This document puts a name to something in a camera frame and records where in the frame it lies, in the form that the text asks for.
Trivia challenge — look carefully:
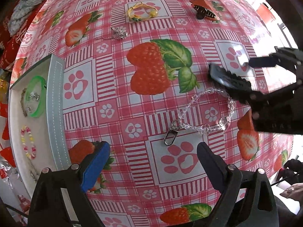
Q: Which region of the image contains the clear bead chain with clasp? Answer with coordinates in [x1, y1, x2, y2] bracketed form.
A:
[163, 88, 237, 146]

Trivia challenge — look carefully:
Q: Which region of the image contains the colourful bead bracelet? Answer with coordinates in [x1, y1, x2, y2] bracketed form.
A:
[20, 126, 37, 159]

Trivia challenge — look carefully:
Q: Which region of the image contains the grey blue knitted cloth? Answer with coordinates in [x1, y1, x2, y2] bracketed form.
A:
[8, 0, 54, 35]

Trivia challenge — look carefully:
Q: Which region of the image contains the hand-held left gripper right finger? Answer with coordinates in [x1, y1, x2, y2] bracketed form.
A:
[196, 142, 278, 227]

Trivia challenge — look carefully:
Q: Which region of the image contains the dark cloth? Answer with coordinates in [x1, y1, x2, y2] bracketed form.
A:
[276, 159, 303, 182]

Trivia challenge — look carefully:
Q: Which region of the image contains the red printed blanket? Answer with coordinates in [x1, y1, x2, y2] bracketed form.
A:
[0, 0, 78, 71]

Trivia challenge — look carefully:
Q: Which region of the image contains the green bangle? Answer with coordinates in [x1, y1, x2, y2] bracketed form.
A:
[25, 75, 47, 118]

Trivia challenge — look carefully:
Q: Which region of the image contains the red bucket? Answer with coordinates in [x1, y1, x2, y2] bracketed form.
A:
[257, 3, 276, 23]

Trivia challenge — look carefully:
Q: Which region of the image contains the yellow cord bracelet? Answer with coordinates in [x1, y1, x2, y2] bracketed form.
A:
[125, 2, 159, 22]

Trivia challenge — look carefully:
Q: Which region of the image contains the black claw hair clip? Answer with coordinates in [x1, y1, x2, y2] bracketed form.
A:
[191, 0, 219, 20]

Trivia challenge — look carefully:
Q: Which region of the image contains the pink strawberry printed tablecloth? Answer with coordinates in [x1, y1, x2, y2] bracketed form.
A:
[11, 0, 294, 227]

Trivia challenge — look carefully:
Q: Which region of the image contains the white jewelry tray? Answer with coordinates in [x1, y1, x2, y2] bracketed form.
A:
[8, 54, 73, 201]

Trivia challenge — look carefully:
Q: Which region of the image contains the silver brooch with chain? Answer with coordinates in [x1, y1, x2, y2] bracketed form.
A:
[96, 26, 129, 40]

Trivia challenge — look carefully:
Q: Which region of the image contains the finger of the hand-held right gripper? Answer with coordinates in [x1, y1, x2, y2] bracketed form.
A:
[227, 79, 303, 114]
[248, 47, 303, 72]

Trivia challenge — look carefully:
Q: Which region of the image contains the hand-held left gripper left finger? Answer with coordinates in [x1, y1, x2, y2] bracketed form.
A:
[28, 141, 111, 227]

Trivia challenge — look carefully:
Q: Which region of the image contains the red plastic bag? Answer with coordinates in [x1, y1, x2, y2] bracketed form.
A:
[0, 102, 11, 119]

